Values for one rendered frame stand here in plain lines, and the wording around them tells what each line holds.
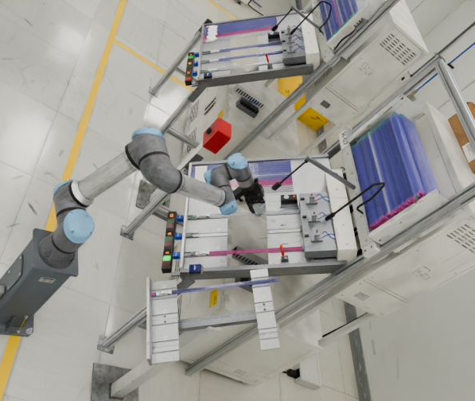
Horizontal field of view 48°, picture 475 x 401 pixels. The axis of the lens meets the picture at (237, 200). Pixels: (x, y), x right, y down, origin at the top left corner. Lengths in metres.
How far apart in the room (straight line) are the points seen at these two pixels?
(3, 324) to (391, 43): 2.54
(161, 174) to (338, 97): 1.83
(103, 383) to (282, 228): 1.14
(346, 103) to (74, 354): 2.18
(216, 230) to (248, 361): 0.86
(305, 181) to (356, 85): 1.02
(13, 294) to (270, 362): 1.38
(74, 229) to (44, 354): 0.82
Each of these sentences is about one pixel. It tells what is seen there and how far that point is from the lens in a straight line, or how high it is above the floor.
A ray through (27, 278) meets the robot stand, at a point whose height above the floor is 0.44.
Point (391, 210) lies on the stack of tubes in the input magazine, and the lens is 2.15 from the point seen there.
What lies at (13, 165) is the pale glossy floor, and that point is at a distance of 3.20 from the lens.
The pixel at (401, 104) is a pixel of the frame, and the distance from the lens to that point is 2.51.
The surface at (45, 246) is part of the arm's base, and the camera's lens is 2.21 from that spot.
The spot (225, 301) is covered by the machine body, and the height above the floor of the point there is 0.62.
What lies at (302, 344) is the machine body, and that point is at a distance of 2.85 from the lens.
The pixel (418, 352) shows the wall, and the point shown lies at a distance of 3.82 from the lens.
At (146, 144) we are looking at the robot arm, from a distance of 1.96.
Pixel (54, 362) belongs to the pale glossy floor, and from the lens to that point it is 2.71.
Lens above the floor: 2.34
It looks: 35 degrees down
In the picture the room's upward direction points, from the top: 49 degrees clockwise
